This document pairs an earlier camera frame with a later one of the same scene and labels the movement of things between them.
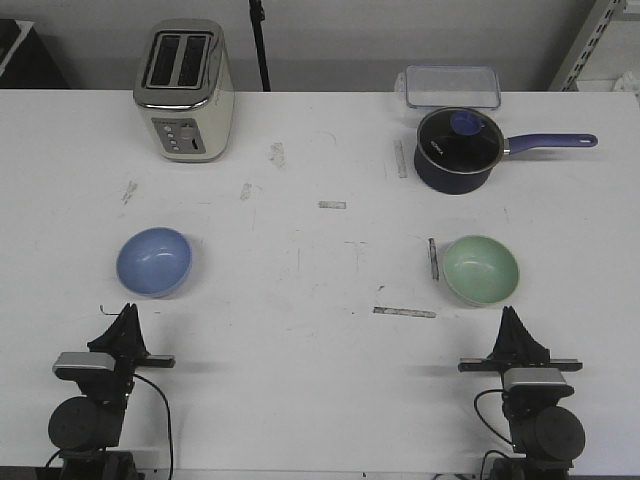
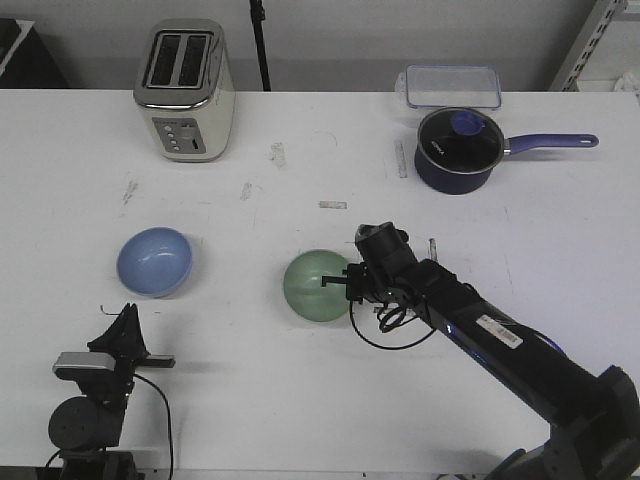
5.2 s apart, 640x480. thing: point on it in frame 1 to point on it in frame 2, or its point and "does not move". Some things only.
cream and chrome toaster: [184, 85] does not move
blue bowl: [154, 262] does not move
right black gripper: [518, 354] to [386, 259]
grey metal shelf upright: [600, 14] does not move
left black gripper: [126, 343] does not move
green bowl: [480, 270] to [304, 291]
